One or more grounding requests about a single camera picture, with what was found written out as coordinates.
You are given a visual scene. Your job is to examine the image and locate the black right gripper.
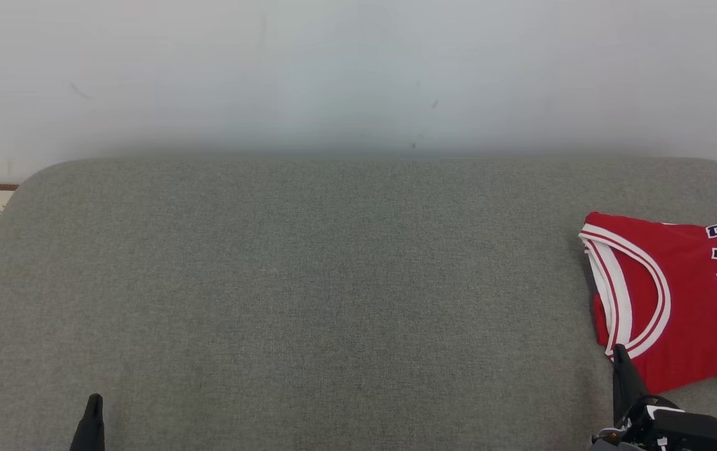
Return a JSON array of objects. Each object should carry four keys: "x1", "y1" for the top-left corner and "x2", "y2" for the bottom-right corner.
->
[{"x1": 589, "y1": 343, "x2": 717, "y2": 451}]

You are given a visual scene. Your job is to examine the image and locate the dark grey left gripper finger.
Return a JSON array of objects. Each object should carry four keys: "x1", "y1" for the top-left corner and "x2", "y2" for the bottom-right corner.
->
[{"x1": 70, "y1": 393, "x2": 106, "y2": 451}]

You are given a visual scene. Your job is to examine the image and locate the red jersey with white sleeves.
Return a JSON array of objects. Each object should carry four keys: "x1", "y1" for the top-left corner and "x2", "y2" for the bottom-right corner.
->
[{"x1": 578, "y1": 211, "x2": 717, "y2": 395}]

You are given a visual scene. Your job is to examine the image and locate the grey fabric panel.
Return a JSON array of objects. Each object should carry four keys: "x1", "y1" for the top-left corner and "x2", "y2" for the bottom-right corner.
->
[{"x1": 0, "y1": 157, "x2": 717, "y2": 451}]

